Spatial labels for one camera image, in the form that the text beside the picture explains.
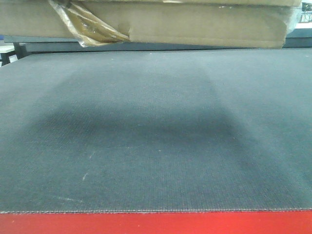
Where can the brown cardboard carton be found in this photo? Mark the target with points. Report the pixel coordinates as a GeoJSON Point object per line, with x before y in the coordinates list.
{"type": "Point", "coordinates": [228, 23]}

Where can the dark conveyor belt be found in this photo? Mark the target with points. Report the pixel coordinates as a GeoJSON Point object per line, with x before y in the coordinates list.
{"type": "Point", "coordinates": [157, 131]}

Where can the red conveyor edge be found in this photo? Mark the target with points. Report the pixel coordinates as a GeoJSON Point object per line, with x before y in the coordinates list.
{"type": "Point", "coordinates": [295, 222]}

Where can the background table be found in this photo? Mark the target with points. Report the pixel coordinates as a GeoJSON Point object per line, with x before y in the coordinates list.
{"type": "Point", "coordinates": [12, 46]}

